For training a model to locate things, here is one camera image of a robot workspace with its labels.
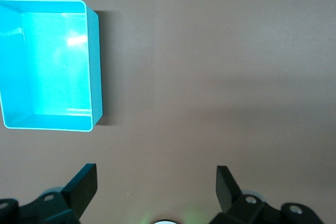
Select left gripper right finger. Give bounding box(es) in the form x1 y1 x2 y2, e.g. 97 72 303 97
209 165 322 224

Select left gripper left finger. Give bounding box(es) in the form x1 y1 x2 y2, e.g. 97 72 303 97
0 163 98 224

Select brown table mat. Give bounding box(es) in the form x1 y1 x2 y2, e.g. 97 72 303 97
0 0 336 224

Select teal plastic bin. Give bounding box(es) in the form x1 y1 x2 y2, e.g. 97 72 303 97
0 0 104 132

